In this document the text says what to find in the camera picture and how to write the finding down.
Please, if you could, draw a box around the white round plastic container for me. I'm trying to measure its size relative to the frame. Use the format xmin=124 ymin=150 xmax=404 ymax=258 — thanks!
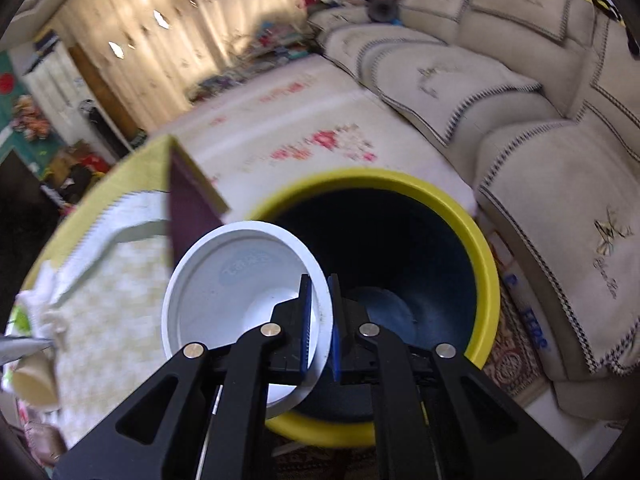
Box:
xmin=160 ymin=221 xmax=333 ymax=419

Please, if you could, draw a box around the brown paper cup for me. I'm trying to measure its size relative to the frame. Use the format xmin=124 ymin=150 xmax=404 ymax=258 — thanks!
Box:
xmin=11 ymin=351 xmax=60 ymax=411

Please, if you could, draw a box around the red patterned rug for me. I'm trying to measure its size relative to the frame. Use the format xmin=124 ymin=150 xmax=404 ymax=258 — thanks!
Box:
xmin=484 ymin=229 xmax=551 ymax=408

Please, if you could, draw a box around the yellow chevron table cloth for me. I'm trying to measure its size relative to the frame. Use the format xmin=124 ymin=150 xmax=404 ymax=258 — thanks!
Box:
xmin=16 ymin=136 xmax=175 ymax=445

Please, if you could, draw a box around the red tissue box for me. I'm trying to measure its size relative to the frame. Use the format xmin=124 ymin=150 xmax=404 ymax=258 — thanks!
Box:
xmin=168 ymin=138 xmax=229 ymax=266

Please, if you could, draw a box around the black tower fan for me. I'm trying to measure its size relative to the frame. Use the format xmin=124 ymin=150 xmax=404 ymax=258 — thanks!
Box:
xmin=78 ymin=100 xmax=130 ymax=160

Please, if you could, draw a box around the beige sectional sofa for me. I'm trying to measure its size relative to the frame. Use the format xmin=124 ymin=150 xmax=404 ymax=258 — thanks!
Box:
xmin=309 ymin=0 xmax=639 ymax=420

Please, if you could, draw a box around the artificial flower decoration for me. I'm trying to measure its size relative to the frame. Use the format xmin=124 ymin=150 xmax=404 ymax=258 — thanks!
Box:
xmin=10 ymin=94 xmax=52 ymax=142

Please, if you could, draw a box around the beige embroidered curtain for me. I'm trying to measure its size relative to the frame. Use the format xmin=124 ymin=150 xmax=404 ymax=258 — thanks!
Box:
xmin=49 ymin=0 xmax=305 ymax=132

